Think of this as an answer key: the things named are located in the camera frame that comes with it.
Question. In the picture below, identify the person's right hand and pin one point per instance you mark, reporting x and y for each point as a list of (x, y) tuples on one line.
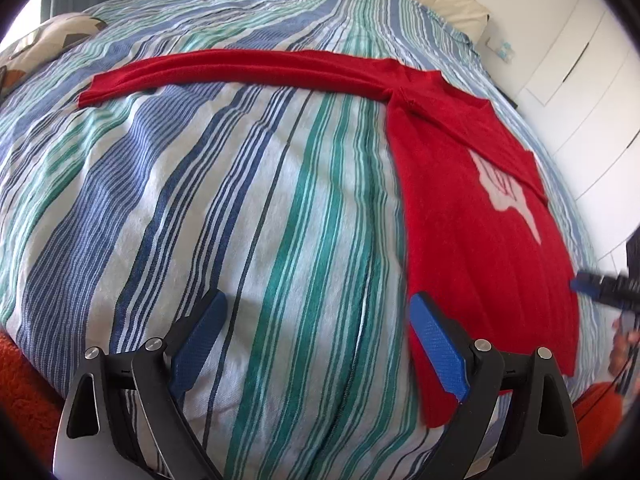
[(625, 355)]

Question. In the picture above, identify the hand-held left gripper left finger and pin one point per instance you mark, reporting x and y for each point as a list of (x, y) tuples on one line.
[(197, 347)]

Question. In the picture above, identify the patterned beige pillow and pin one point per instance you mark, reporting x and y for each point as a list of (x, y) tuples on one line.
[(45, 42)]

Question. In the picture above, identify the blue green striped bed cover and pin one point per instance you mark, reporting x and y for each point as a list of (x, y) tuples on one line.
[(200, 185)]

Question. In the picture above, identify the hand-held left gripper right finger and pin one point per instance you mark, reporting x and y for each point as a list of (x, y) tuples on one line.
[(440, 347)]

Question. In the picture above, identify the orange fleece pants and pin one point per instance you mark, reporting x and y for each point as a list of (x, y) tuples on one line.
[(30, 400)]

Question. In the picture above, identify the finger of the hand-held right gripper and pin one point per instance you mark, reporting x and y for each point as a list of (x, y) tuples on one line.
[(602, 287)]

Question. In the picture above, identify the white wardrobe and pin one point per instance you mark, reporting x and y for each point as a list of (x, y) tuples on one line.
[(590, 90)]

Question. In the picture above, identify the wall socket with blue plugs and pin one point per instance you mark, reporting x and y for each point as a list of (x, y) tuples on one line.
[(500, 50)]

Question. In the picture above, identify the red sweater with white dog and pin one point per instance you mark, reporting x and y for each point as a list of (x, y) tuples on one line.
[(475, 260)]

